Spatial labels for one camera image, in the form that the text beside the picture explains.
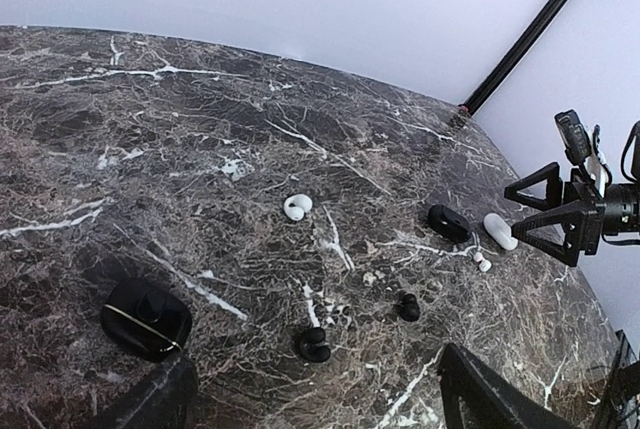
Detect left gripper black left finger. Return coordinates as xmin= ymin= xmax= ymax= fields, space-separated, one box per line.
xmin=87 ymin=355 xmax=198 ymax=428

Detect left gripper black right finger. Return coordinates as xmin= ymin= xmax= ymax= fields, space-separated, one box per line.
xmin=438 ymin=343 xmax=572 ymax=428

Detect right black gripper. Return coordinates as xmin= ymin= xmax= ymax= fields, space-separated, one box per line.
xmin=504 ymin=162 xmax=604 ymax=267

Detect white oval charging case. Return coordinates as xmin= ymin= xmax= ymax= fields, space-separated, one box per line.
xmin=483 ymin=213 xmax=518 ymax=251

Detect black round charging case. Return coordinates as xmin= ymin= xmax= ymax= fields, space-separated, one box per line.
xmin=100 ymin=278 xmax=193 ymax=363

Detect black earbud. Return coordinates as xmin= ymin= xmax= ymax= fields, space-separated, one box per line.
xmin=294 ymin=327 xmax=331 ymax=363
xmin=396 ymin=293 xmax=421 ymax=322

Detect black oval charging case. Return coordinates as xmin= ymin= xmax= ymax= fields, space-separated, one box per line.
xmin=427 ymin=204 xmax=472 ymax=243

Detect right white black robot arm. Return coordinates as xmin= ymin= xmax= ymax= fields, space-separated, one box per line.
xmin=504 ymin=124 xmax=639 ymax=267

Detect white earbud near case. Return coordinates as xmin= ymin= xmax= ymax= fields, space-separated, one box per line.
xmin=473 ymin=252 xmax=492 ymax=273

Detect white earbud far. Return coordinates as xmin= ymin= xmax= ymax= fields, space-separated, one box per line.
xmin=283 ymin=194 xmax=313 ymax=222

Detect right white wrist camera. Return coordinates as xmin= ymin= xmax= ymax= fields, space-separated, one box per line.
xmin=554 ymin=109 xmax=613 ymax=197

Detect right black frame post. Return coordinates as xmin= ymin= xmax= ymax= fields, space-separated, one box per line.
xmin=459 ymin=0 xmax=569 ymax=116

